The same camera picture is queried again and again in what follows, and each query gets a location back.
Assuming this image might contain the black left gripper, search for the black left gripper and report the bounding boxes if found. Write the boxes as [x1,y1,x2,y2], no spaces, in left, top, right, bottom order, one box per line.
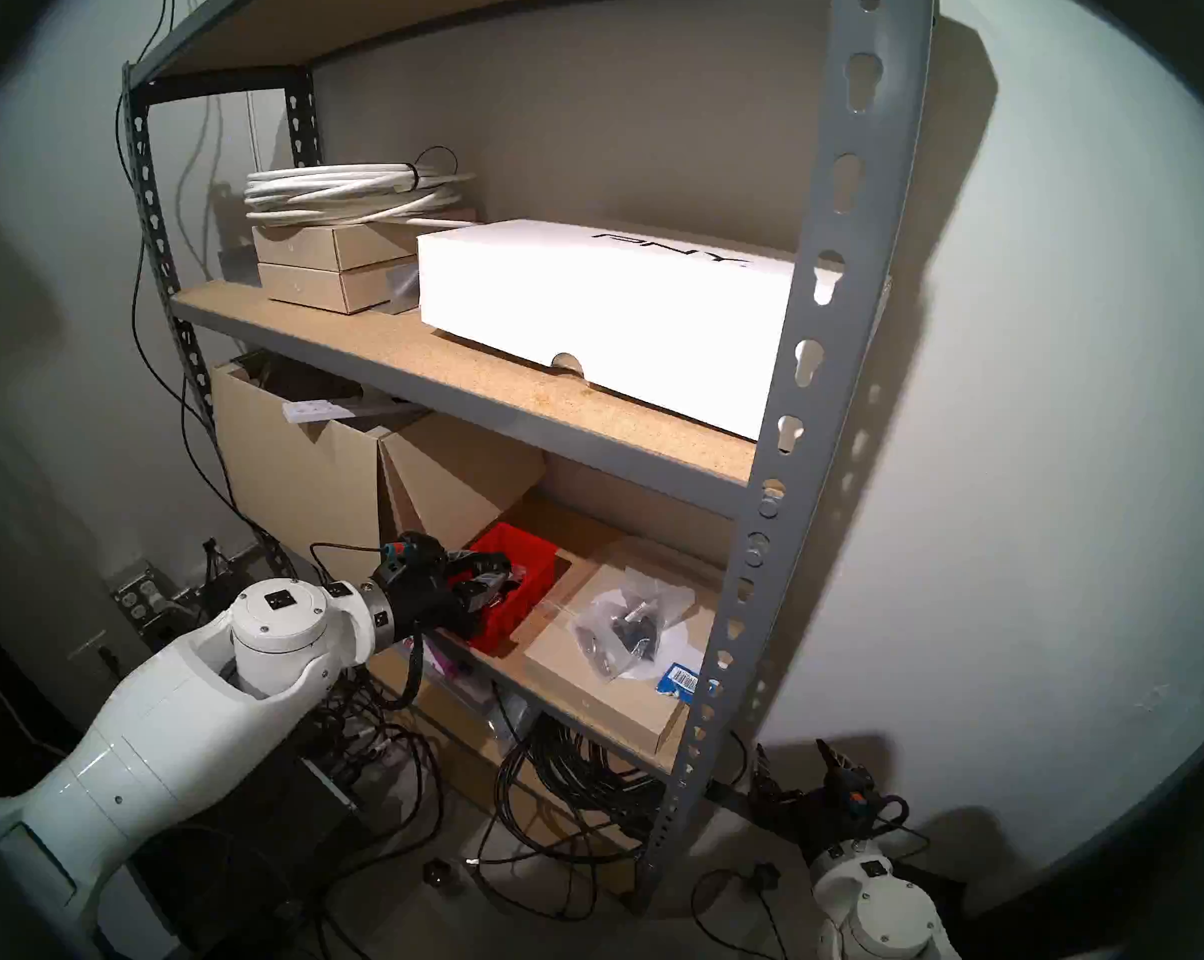
[372,531,515,639]

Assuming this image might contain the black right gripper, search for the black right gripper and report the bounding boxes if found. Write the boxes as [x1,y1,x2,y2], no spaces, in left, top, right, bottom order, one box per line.
[755,738,908,859]

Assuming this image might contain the red plastic bin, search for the red plastic bin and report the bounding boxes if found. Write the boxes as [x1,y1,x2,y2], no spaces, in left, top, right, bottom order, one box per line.
[452,523,561,657]

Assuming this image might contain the clear bag of black parts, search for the clear bag of black parts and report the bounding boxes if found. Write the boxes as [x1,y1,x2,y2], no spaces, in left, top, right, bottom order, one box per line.
[567,580,695,681]

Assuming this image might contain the black equipment case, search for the black equipment case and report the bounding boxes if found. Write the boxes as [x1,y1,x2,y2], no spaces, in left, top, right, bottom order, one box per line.
[132,748,368,960]

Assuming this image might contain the grey metal rack shelf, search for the grey metal rack shelf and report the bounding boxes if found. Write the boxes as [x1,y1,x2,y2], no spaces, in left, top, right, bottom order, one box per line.
[122,0,938,914]

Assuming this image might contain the white tube with red print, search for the white tube with red print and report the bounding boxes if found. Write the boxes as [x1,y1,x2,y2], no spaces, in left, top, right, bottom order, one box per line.
[417,636,483,681]

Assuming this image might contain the cardboard box with open flap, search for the cardboard box with open flap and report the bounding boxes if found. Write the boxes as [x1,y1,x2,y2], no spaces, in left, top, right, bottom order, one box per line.
[377,413,548,579]

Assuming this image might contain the large open cardboard box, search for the large open cardboard box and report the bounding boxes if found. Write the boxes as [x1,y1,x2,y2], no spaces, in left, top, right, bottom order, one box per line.
[210,353,428,599]

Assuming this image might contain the white PNY cardboard box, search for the white PNY cardboard box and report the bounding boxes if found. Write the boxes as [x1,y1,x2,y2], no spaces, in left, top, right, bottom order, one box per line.
[417,218,893,441]

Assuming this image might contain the small brown cardboard box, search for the small brown cardboard box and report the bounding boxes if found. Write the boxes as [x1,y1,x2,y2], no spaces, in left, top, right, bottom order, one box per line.
[258,256,421,315]
[252,208,478,272]

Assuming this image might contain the flat brown AP mount box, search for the flat brown AP mount box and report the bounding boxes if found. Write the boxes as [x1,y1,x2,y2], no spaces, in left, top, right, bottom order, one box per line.
[520,538,728,757]

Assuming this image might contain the black floor cable tangle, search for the black floor cable tangle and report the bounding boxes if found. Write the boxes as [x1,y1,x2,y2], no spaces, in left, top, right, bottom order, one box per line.
[302,658,448,839]

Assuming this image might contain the black cable coil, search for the black cable coil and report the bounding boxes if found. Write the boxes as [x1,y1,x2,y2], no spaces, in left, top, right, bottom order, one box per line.
[492,718,688,874]

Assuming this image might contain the metal wall outlet box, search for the metal wall outlet box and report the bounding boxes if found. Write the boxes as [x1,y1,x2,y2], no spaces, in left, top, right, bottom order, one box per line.
[112,560,178,629]

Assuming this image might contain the white coiled cable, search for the white coiled cable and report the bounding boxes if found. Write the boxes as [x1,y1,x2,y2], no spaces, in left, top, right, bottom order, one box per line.
[244,148,478,229]

